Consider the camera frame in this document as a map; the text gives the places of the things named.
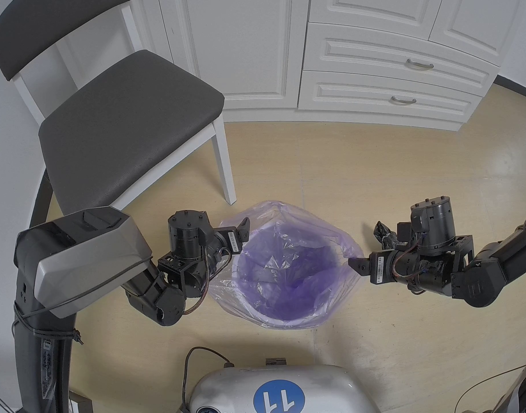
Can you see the white trash bin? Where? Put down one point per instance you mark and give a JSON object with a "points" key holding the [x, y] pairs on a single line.
{"points": [[263, 316]]}

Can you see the white chair grey cushions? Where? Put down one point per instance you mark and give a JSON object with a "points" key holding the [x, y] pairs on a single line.
{"points": [[129, 123]]}

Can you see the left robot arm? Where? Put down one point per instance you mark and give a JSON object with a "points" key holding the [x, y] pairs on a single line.
{"points": [[86, 256]]}

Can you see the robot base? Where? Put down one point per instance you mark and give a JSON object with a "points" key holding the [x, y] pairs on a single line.
{"points": [[332, 385]]}

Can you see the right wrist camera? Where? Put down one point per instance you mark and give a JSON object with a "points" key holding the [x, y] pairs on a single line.
{"points": [[404, 232]]}

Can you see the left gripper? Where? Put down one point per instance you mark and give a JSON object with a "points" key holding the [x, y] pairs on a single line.
{"points": [[226, 242]]}

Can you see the white wardrobe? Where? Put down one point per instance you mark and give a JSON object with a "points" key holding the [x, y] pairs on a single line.
{"points": [[245, 37]]}

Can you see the purple plastic bag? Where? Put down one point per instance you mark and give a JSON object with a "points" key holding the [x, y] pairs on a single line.
{"points": [[289, 273]]}

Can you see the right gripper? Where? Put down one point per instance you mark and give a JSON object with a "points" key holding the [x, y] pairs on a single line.
{"points": [[400, 267]]}

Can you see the crumpled black plastic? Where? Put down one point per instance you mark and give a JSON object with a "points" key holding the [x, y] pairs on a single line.
{"points": [[381, 230]]}

